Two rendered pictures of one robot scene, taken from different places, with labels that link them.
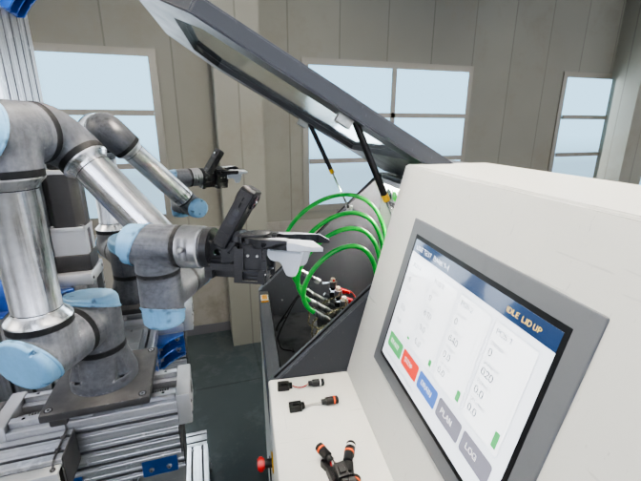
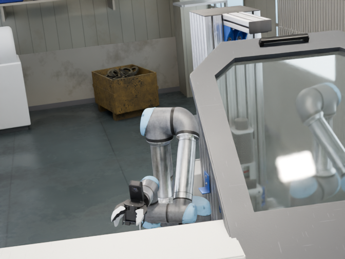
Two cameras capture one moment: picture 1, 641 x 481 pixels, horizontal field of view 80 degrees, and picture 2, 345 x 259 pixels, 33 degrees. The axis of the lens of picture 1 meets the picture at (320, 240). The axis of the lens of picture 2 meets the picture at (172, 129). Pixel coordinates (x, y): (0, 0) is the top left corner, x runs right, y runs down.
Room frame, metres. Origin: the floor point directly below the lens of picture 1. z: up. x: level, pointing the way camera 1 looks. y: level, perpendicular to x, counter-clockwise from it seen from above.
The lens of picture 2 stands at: (0.97, -1.76, 2.32)
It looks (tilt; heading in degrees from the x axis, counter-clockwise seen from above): 18 degrees down; 96
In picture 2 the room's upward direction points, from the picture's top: 5 degrees counter-clockwise
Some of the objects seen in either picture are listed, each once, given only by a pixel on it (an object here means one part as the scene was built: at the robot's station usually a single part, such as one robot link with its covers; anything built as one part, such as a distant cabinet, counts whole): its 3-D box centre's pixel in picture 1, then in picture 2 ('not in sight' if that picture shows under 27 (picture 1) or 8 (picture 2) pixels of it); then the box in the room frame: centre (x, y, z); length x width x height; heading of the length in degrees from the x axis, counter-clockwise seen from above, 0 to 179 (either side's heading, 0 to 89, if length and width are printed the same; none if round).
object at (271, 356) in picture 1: (269, 345); not in sight; (1.23, 0.19, 0.87); 0.62 x 0.04 x 0.16; 11
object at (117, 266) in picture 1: (127, 253); not in sight; (1.30, 0.69, 1.20); 0.13 x 0.12 x 0.14; 43
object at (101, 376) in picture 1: (102, 359); not in sight; (0.82, 0.54, 1.09); 0.15 x 0.15 x 0.10
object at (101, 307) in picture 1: (92, 318); (195, 213); (0.81, 0.54, 1.20); 0.13 x 0.12 x 0.14; 172
